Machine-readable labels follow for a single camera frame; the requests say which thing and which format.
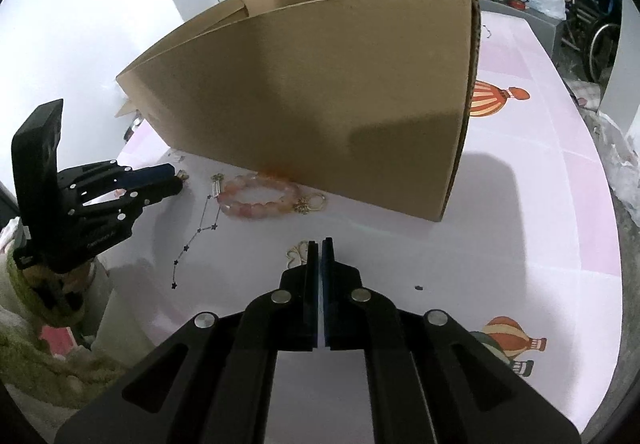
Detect pink bead bracelet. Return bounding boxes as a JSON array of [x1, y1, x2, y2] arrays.
[[216, 173, 328, 221]]

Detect brown cardboard box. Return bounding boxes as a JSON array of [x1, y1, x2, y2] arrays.
[[115, 0, 485, 223]]

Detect pink floral cloth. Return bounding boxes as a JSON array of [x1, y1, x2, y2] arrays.
[[40, 325, 77, 356]]

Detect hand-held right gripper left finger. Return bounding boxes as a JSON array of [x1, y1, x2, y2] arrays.
[[52, 239, 321, 444]]

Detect grey cabinet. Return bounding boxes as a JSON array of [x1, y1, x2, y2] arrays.
[[480, 0, 568, 69]]

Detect wheelchair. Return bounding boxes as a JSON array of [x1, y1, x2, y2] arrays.
[[557, 0, 626, 84]]

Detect star chain necklace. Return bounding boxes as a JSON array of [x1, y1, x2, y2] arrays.
[[170, 173, 225, 292]]

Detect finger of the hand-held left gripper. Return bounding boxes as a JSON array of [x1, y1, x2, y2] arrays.
[[57, 160, 177, 197], [69, 181, 184, 225]]

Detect large white plastic bag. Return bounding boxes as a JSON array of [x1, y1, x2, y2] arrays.
[[592, 111, 640, 225]]

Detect pink patterned cloth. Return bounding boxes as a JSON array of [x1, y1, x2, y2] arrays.
[[567, 78, 601, 110]]

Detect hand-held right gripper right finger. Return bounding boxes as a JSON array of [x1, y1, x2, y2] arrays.
[[321, 237, 583, 444]]

